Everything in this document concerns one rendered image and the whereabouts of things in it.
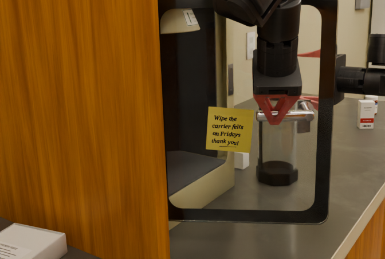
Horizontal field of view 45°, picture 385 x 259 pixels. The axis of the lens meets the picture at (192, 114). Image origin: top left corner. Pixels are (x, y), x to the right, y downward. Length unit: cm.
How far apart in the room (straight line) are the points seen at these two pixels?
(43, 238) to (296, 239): 46
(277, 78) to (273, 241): 36
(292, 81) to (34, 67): 45
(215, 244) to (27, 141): 40
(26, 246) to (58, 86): 28
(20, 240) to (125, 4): 46
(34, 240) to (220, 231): 34
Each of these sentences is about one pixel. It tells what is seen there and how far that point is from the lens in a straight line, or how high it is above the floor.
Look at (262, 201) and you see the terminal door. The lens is 83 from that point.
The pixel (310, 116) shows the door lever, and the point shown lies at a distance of 73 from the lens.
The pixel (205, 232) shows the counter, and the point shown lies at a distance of 93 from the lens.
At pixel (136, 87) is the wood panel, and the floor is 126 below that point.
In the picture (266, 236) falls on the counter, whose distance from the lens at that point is 92.
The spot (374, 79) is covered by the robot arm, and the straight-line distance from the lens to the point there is 101.
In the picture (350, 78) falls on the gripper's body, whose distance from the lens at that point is 102.
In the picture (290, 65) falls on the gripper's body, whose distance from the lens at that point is 66.
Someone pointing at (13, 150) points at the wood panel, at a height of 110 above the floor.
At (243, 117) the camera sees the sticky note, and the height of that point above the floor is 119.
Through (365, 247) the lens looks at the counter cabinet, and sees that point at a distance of 126.
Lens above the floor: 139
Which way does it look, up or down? 15 degrees down
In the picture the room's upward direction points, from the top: 2 degrees counter-clockwise
